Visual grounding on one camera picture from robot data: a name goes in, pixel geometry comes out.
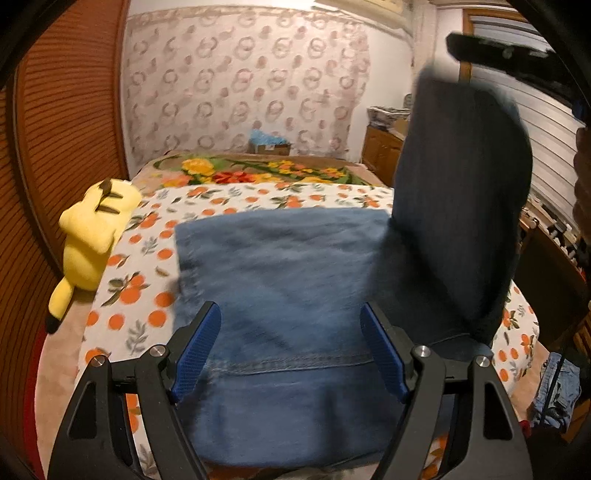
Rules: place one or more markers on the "brown louvered wardrobe door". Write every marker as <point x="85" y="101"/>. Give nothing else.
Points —
<point x="60" y="133"/>

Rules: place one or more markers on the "blue denim jeans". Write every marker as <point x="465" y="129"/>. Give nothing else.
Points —
<point x="290" y="381"/>

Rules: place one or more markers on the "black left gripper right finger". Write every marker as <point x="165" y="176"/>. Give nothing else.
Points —
<point x="485" y="440"/>

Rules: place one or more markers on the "orange print white sheet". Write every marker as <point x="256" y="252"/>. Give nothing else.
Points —
<point x="133" y="306"/>

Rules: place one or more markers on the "grey window roller shutter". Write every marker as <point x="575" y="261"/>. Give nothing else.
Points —
<point x="550" y="125"/>

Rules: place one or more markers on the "blue denim clothes pile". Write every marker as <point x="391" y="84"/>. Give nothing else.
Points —
<point x="557" y="394"/>

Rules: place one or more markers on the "long wooden sideboard cabinet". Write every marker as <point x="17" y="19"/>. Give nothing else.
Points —
<point x="545" y="258"/>

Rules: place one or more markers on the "yellow Pikachu plush toy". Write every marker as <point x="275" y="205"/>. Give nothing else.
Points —
<point x="92" y="227"/>

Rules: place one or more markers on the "white wall air conditioner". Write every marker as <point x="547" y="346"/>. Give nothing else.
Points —
<point x="396" y="11"/>

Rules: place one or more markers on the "floral brown bed blanket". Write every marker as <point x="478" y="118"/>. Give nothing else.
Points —
<point x="58" y="368"/>

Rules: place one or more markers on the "circle pattern sheer curtain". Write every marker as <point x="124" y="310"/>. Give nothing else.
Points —
<point x="207" y="78"/>

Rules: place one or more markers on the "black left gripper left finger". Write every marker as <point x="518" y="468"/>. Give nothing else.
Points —
<point x="114" y="399"/>

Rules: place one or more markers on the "cardboard box with blue bag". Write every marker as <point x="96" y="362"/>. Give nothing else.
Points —
<point x="266" y="144"/>

